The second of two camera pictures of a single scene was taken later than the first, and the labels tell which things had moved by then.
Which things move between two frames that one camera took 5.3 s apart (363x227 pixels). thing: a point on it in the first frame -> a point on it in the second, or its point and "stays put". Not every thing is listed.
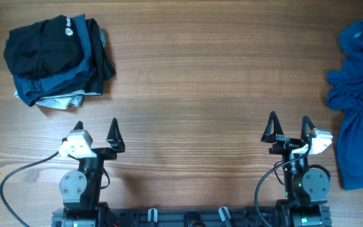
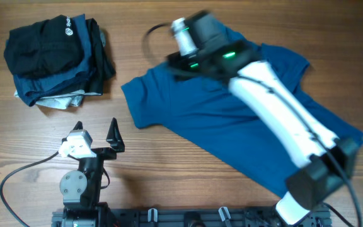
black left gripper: [116, 145] stays put
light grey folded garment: [61, 102] stays put
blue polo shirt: [356, 98] -> [206, 119]
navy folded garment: [33, 86] stays put
